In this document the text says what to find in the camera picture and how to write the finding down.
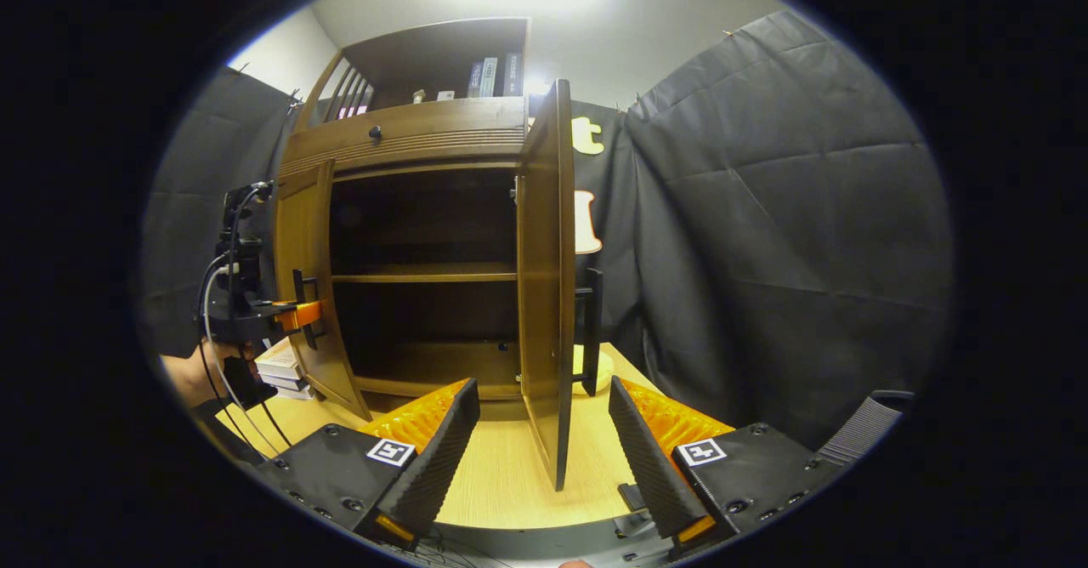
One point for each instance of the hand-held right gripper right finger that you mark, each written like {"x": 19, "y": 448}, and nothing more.
{"x": 646, "y": 457}

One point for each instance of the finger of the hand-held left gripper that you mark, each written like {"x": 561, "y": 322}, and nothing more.
{"x": 299, "y": 315}

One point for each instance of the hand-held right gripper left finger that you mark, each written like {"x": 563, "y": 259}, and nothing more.
{"x": 442, "y": 457}

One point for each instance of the wooden shoe cabinet door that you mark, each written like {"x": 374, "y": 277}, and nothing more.
{"x": 306, "y": 228}
{"x": 544, "y": 296}

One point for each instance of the wooden double-door shoe cabinet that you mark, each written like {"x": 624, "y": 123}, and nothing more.
{"x": 425, "y": 49}

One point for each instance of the stack of white books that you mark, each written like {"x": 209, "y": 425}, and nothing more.
{"x": 280, "y": 368}

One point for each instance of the cream round object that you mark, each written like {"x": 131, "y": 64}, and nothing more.
{"x": 599, "y": 372}

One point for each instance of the wooden drawer with black knob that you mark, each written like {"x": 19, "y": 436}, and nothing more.
{"x": 408, "y": 134}

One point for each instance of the grey ribbed object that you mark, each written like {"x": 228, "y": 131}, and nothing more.
{"x": 863, "y": 432}

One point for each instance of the black backdrop cloth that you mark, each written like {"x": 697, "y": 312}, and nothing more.
{"x": 765, "y": 211}

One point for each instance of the dark blue book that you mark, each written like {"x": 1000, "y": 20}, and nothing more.
{"x": 474, "y": 80}

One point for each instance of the grey book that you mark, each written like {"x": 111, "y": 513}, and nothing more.
{"x": 489, "y": 77}

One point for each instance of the grey metal bracket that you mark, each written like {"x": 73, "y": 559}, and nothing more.
{"x": 633, "y": 500}

